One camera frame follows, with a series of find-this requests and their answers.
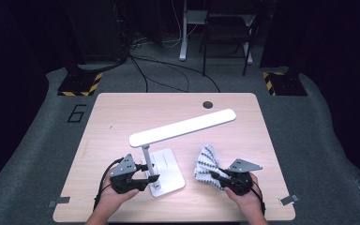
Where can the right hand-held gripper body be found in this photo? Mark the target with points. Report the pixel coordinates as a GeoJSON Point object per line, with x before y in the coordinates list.
{"type": "Point", "coordinates": [242, 181]}

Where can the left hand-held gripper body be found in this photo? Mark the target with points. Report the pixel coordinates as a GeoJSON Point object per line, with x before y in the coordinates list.
{"type": "Point", "coordinates": [123, 170]}

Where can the white grey patterned cloth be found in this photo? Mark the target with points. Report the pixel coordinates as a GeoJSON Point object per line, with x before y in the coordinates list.
{"type": "Point", "coordinates": [206, 162]}

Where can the white desk lamp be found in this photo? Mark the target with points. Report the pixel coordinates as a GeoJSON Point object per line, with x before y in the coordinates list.
{"type": "Point", "coordinates": [181, 128]}

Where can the person's right hand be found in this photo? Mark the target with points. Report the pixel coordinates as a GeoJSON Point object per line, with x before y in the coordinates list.
{"type": "Point", "coordinates": [247, 204]}

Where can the person's left hand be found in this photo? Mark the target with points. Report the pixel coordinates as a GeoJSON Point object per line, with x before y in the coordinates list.
{"type": "Point", "coordinates": [115, 201]}

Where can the grey tape strip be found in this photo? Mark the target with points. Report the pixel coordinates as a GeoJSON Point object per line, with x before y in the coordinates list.
{"type": "Point", "coordinates": [289, 199]}
{"type": "Point", "coordinates": [59, 201]}

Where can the black yellow striped stand base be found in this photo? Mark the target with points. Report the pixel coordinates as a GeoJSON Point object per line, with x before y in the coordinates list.
{"type": "Point", "coordinates": [78, 84]}
{"type": "Point", "coordinates": [286, 84]}

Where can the black equipment rack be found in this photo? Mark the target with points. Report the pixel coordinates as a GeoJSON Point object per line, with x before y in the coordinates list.
{"type": "Point", "coordinates": [97, 31]}

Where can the black folding chair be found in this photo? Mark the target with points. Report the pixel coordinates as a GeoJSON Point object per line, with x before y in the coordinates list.
{"type": "Point", "coordinates": [228, 28]}

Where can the white table frame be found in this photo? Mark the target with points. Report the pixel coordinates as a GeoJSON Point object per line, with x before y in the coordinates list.
{"type": "Point", "coordinates": [183, 34]}

